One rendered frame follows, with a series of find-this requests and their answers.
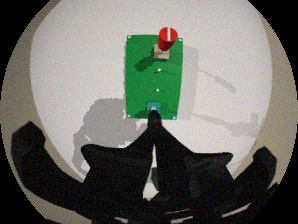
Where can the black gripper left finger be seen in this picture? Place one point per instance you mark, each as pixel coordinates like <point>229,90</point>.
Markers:
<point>136,160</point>

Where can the green circuit board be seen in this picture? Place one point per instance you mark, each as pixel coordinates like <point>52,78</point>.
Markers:
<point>153,80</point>

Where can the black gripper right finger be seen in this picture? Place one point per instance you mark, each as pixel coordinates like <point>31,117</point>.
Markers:
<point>175,162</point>

